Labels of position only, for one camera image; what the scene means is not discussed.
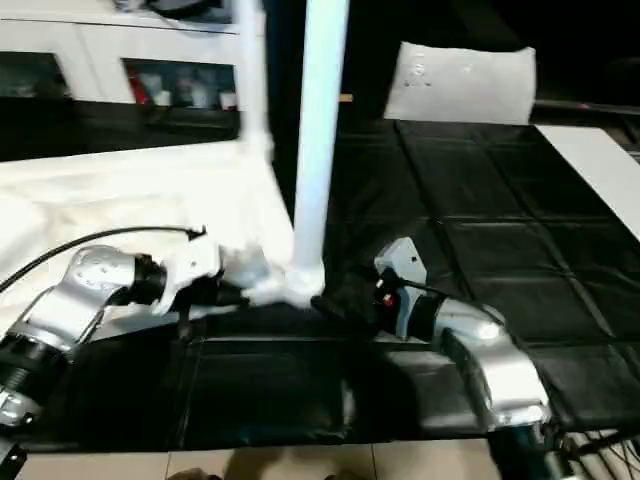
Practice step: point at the white plastic table top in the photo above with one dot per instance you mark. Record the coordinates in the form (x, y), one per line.
(120, 200)

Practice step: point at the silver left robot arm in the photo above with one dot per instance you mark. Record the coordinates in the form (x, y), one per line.
(60, 310)

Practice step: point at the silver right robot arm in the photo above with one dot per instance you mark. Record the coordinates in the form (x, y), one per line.
(480, 350)

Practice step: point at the small tan label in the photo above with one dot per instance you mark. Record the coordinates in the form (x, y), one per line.
(346, 97)

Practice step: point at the flat white board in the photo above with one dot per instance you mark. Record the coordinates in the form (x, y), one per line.
(600, 170)

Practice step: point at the white cabinet with glass doors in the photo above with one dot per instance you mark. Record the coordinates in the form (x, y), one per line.
(120, 50)

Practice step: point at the dark round pot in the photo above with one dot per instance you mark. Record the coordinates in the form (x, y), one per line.
(195, 8)

